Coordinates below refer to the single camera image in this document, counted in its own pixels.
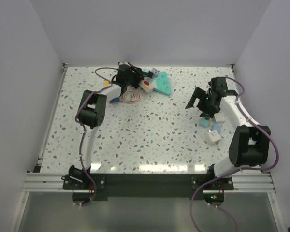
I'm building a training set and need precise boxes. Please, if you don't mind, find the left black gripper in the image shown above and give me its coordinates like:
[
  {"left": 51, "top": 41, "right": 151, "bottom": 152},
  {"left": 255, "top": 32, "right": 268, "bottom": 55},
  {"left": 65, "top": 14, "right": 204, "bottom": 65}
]
[{"left": 125, "top": 65, "right": 148, "bottom": 88}]

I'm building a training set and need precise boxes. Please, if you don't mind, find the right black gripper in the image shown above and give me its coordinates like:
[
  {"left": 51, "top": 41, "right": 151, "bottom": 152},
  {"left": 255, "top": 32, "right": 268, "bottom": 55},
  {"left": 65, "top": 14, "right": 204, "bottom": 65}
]
[{"left": 186, "top": 87, "right": 217, "bottom": 119}]

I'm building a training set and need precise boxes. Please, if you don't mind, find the teal adapter plug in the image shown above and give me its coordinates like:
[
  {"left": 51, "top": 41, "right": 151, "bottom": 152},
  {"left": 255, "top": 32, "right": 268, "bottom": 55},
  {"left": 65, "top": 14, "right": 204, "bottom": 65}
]
[{"left": 199, "top": 118, "right": 209, "bottom": 128}]

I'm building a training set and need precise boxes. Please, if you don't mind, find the white small adapter plug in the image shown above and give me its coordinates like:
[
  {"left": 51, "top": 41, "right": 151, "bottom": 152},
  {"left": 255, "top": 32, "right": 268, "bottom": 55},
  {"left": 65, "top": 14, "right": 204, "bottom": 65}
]
[{"left": 214, "top": 113, "right": 226, "bottom": 124}]

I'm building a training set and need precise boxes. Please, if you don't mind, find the teal triangular power strip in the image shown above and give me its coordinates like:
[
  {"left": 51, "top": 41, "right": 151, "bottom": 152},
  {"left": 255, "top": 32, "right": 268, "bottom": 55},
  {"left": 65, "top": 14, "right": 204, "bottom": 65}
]
[{"left": 150, "top": 71, "right": 171, "bottom": 96}]

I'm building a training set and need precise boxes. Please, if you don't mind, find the light blue adapter plug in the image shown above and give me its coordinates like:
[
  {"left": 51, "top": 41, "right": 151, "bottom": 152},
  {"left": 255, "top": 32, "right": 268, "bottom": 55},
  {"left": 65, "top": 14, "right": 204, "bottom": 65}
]
[{"left": 211, "top": 124, "right": 221, "bottom": 133}]

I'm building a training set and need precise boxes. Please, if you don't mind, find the pink cord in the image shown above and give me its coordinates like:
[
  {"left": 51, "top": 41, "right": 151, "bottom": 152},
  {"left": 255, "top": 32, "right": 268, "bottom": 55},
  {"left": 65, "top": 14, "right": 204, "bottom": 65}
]
[{"left": 119, "top": 90, "right": 141, "bottom": 103}]

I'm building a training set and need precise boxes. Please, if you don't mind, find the white cube tiger sticker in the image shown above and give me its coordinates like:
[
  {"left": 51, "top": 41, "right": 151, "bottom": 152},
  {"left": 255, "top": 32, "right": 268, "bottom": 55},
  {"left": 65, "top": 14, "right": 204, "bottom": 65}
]
[{"left": 206, "top": 130, "right": 222, "bottom": 145}]

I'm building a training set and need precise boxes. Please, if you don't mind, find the blue cube socket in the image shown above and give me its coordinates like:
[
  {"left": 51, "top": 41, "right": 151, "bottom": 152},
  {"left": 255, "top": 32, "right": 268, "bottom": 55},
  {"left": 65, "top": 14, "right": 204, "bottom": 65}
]
[{"left": 109, "top": 97, "right": 120, "bottom": 104}]

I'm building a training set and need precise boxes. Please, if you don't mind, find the beige long power strip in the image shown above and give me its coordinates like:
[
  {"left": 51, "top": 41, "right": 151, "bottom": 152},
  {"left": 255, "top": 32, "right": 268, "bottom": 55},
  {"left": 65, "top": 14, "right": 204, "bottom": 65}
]
[{"left": 139, "top": 79, "right": 157, "bottom": 93}]

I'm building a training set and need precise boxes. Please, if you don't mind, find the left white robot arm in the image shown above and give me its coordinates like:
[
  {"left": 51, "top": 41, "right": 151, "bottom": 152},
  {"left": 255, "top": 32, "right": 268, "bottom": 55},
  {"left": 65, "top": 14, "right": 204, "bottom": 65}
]
[{"left": 69, "top": 62, "right": 154, "bottom": 189}]

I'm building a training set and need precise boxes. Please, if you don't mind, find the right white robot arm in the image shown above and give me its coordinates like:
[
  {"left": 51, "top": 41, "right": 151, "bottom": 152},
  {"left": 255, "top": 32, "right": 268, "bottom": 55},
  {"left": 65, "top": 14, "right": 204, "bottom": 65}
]
[{"left": 186, "top": 87, "right": 271, "bottom": 190}]

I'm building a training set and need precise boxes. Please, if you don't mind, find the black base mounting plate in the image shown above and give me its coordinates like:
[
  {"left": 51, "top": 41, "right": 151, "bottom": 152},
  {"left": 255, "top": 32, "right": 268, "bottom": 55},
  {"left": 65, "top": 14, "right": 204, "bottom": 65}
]
[{"left": 61, "top": 171, "right": 234, "bottom": 203}]

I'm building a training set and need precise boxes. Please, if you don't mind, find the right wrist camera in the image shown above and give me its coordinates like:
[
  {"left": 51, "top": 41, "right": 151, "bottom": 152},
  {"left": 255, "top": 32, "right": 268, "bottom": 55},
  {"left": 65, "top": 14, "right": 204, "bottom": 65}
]
[{"left": 208, "top": 77, "right": 238, "bottom": 97}]

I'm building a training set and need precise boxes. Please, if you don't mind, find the aluminium rail frame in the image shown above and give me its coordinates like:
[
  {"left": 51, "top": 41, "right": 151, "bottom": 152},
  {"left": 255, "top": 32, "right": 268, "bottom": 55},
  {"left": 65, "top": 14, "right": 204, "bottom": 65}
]
[{"left": 21, "top": 64, "right": 277, "bottom": 194}]

